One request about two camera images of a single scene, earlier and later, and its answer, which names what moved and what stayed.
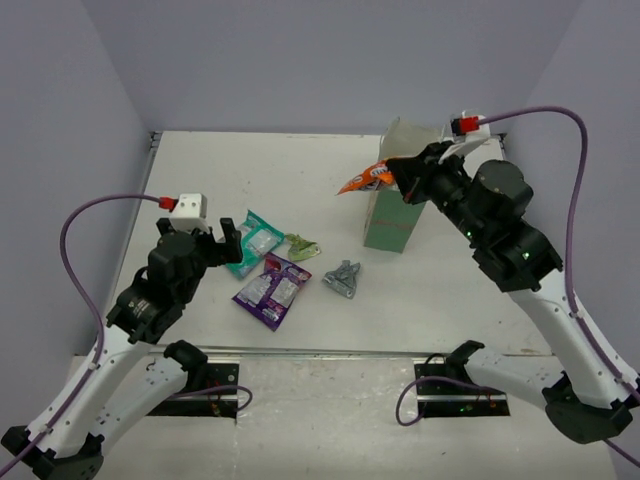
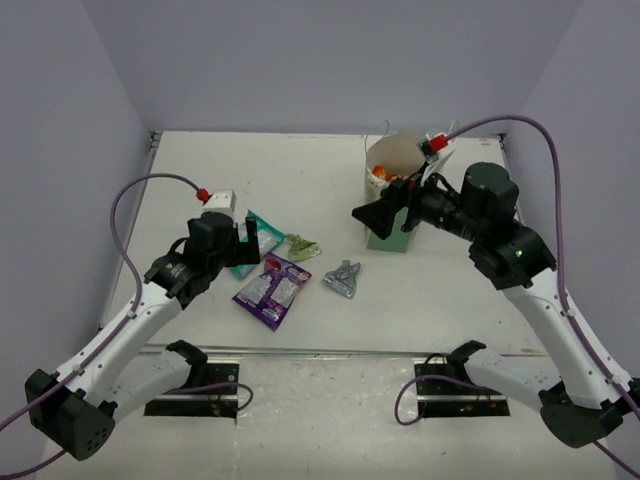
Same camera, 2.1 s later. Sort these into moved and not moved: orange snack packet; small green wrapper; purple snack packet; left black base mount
Moved: orange snack packet
Not moved: small green wrapper; left black base mount; purple snack packet
